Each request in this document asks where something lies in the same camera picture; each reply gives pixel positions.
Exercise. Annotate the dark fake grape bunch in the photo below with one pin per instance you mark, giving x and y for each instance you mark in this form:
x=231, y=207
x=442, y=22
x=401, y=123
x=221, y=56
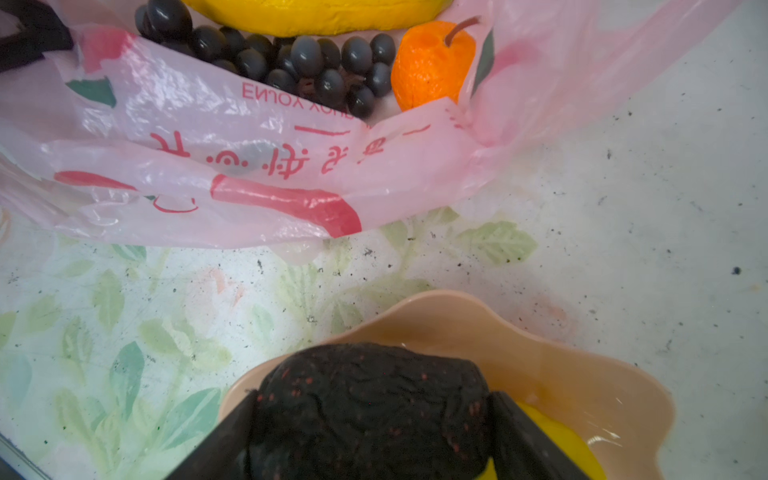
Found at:
x=349, y=78

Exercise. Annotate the yellow fake banana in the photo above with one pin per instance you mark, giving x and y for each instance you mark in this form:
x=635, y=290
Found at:
x=289, y=18

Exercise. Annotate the dark green fake avocado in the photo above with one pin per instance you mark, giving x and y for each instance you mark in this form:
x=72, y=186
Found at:
x=367, y=411

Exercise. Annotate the orange fake orange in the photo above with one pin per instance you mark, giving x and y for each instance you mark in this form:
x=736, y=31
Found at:
x=433, y=62

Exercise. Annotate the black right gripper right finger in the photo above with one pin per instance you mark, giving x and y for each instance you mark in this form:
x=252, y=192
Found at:
x=521, y=450

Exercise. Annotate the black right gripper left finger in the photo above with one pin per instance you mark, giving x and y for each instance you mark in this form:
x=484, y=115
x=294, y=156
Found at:
x=224, y=453

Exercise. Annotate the pink printed plastic bag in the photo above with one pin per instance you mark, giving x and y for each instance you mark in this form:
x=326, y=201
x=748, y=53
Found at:
x=124, y=141

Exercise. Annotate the yellow fake lemon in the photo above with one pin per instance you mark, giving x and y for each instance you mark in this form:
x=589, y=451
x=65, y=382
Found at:
x=566, y=439

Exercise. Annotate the pink round plate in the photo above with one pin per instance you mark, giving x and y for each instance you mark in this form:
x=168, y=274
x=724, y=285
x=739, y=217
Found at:
x=623, y=414

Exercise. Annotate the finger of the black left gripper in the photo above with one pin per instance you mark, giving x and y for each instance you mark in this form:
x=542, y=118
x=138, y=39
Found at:
x=41, y=31

